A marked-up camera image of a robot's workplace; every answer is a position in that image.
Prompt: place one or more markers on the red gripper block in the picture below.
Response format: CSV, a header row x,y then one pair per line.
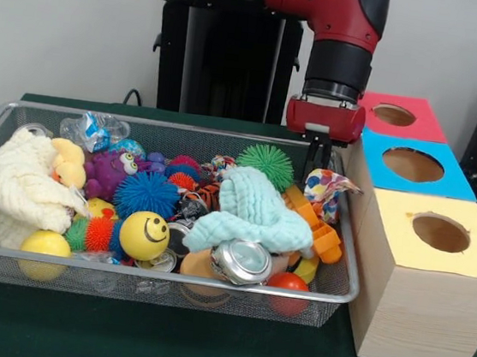
x,y
327,119

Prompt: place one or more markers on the colourful dotted cloth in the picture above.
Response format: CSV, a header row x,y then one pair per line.
x,y
323,188

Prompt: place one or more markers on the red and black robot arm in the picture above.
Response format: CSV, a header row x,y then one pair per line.
x,y
342,61

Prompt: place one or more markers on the wooden box with three holes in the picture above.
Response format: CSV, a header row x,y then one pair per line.
x,y
421,315

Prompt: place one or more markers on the green spiky rubber ball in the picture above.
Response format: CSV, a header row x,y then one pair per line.
x,y
266,158

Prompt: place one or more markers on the light blue muslin cloth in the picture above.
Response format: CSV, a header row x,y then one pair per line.
x,y
256,215

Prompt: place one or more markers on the orange plastic toy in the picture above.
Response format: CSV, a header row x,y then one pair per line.
x,y
326,244

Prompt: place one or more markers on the red ball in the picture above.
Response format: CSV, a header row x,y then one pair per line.
x,y
289,281

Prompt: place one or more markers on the crushed silver can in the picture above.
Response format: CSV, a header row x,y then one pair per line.
x,y
240,260

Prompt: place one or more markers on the blue spiky rubber ball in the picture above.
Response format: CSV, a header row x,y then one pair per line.
x,y
146,196

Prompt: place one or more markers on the yellow smiley face ball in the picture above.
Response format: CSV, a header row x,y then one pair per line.
x,y
141,236

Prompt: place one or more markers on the purple monster toy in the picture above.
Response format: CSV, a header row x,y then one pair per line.
x,y
103,172

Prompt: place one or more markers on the plain yellow ball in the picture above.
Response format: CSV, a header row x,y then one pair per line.
x,y
45,245

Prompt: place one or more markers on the cream muslin cloth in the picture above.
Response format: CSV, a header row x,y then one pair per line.
x,y
18,183

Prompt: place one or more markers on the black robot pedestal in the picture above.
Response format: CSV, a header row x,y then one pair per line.
x,y
231,57

